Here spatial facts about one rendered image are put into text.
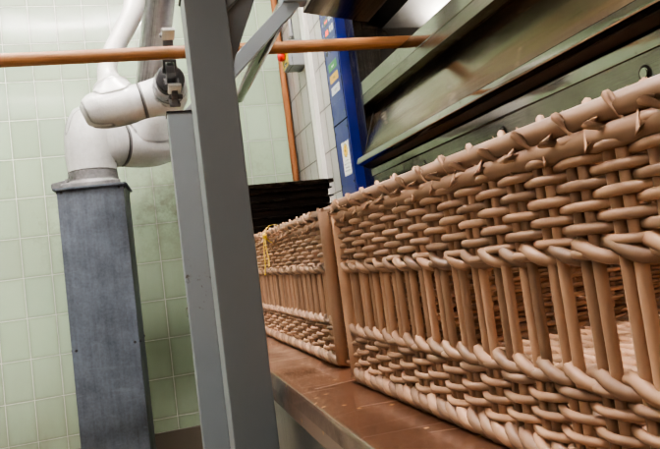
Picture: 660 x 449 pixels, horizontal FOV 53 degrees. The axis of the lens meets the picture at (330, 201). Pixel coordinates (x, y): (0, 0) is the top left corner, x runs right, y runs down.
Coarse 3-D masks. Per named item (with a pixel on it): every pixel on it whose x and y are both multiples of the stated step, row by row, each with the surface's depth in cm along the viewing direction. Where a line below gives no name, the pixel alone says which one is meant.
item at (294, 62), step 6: (288, 54) 248; (294, 54) 248; (300, 54) 249; (288, 60) 248; (294, 60) 248; (300, 60) 249; (288, 66) 250; (294, 66) 250; (300, 66) 251; (288, 72) 257
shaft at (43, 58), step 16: (112, 48) 147; (128, 48) 148; (144, 48) 148; (160, 48) 149; (176, 48) 150; (240, 48) 154; (272, 48) 156; (288, 48) 157; (304, 48) 158; (320, 48) 160; (336, 48) 161; (352, 48) 162; (368, 48) 164; (384, 48) 165; (0, 64) 140; (16, 64) 141; (32, 64) 142; (48, 64) 144; (64, 64) 145
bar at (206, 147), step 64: (192, 0) 62; (192, 64) 61; (256, 64) 153; (192, 128) 108; (192, 192) 107; (192, 256) 106; (192, 320) 105; (256, 320) 60; (256, 384) 59; (256, 448) 59
